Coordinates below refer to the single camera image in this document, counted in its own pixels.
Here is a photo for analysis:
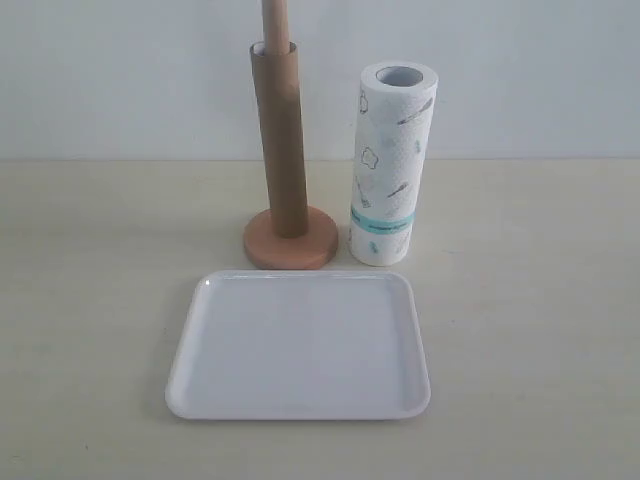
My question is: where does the patterned white paper towel roll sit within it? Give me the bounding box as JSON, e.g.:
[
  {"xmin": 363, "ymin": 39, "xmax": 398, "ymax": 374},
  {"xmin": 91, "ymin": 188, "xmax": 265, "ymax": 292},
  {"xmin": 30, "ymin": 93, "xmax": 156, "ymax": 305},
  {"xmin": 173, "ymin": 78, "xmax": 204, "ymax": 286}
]
[{"xmin": 349, "ymin": 61, "xmax": 438, "ymax": 267}]

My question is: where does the brown cardboard tube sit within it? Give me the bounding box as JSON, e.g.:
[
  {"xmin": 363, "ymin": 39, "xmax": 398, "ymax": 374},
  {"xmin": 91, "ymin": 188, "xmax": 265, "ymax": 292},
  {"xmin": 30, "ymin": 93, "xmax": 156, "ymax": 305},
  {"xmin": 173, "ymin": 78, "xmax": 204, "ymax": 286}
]
[{"xmin": 246, "ymin": 42, "xmax": 309, "ymax": 239}]

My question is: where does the wooden paper towel holder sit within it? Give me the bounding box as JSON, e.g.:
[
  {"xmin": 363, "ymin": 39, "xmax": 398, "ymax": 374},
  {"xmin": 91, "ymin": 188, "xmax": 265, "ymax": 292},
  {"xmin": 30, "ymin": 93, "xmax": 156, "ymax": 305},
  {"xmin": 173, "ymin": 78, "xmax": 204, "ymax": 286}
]
[{"xmin": 243, "ymin": 1, "xmax": 339, "ymax": 270}]

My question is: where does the white rectangular plastic tray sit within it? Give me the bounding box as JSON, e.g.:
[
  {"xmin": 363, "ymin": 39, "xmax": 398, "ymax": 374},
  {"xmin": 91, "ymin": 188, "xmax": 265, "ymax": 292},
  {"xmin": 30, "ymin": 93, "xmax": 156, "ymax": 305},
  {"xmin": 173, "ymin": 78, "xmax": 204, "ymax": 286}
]
[{"xmin": 165, "ymin": 270, "xmax": 431, "ymax": 421}]

